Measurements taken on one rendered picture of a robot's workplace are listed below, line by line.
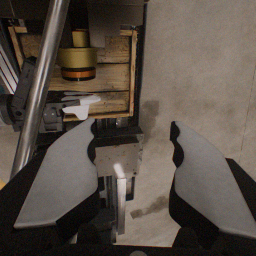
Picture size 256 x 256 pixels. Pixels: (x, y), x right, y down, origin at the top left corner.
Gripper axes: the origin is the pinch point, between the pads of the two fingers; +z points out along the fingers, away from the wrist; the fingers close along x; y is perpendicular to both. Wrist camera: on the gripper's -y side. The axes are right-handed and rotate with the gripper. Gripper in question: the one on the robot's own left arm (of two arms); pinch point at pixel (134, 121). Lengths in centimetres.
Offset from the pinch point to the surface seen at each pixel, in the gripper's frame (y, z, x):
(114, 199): 84, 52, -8
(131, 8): -9.8, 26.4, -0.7
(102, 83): 10.2, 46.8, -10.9
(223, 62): 18, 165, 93
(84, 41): -4.2, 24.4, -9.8
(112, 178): 65, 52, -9
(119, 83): 10.4, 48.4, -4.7
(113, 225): 96, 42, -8
